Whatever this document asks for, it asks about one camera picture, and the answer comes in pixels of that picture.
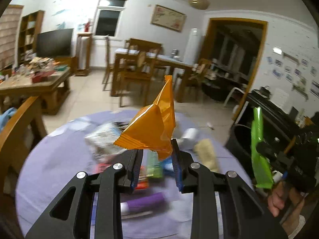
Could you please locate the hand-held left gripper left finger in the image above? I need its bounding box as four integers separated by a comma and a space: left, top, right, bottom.
25, 149, 144, 239

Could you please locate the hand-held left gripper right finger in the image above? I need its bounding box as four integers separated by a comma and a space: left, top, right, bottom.
171, 138, 289, 239

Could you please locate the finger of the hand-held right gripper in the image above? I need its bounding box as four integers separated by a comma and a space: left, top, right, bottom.
256, 141, 287, 172

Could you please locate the green snack wrapper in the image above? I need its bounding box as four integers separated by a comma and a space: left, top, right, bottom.
250, 107, 274, 189

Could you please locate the black trash bin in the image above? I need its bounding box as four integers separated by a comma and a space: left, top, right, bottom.
225, 123, 255, 180

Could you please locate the orange snack wrapper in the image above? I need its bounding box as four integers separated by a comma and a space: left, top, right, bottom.
114, 75, 176, 161

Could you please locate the person's right forearm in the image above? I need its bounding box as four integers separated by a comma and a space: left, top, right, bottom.
280, 204, 308, 239

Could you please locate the person's right hand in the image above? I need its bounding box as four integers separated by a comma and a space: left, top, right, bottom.
268, 180, 306, 217

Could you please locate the red packet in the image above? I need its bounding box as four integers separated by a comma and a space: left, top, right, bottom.
96, 164, 150, 190

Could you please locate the green packet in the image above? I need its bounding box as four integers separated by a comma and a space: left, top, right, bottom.
146, 151, 163, 180

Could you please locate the purple tube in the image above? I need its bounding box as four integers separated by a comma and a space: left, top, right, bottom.
121, 192, 166, 215

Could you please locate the black cabinet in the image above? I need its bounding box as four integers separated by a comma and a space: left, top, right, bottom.
245, 87, 308, 155

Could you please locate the beige cloth roll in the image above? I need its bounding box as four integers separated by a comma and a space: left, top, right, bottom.
193, 139, 221, 173

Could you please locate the white paper roll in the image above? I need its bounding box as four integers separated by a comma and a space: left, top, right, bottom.
179, 128, 200, 150

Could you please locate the white printed packet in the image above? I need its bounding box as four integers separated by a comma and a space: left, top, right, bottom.
85, 122, 129, 162

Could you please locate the white chair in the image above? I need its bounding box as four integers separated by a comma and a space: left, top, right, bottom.
223, 87, 246, 107

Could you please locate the purple tablecloth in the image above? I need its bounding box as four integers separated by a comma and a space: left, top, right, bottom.
15, 111, 252, 239

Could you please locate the dark low cabinet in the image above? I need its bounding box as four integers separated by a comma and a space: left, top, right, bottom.
202, 57, 250, 101

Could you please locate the wooden dining chair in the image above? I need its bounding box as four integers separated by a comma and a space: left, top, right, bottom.
102, 37, 117, 91
179, 58, 212, 102
120, 38, 162, 107

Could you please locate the wooden dining table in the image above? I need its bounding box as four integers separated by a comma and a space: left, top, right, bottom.
111, 52, 195, 102

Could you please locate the white standing air conditioner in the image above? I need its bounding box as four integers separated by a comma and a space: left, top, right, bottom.
183, 28, 202, 64

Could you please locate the wooden television stand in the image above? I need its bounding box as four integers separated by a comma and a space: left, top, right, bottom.
55, 56, 76, 76

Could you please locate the narrow wooden cabinet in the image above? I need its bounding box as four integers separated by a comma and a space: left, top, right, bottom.
76, 32, 93, 76

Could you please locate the red box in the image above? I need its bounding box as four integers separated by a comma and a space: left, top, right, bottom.
32, 71, 54, 82

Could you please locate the wooden coffee table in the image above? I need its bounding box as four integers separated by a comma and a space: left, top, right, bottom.
0, 67, 71, 115

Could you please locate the blue cloth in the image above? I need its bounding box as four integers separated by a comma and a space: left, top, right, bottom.
0, 108, 17, 130

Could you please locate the pile of small clutter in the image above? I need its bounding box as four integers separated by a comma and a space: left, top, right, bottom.
10, 57, 56, 79

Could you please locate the large framed picture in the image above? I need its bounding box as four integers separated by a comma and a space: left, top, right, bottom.
151, 4, 187, 32

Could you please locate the black television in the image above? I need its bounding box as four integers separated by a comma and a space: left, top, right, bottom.
36, 28, 74, 58

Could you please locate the window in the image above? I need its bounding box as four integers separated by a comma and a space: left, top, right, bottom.
95, 0, 130, 38

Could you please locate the wooden bookshelf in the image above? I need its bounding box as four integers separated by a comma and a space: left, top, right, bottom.
17, 10, 45, 63

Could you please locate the beige roller blind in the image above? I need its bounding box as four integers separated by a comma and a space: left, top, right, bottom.
0, 5, 24, 68

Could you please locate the group of wall photos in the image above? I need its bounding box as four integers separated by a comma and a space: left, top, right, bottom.
267, 46, 319, 100

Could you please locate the wooden door frame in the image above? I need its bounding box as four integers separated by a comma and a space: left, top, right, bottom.
206, 17, 268, 120

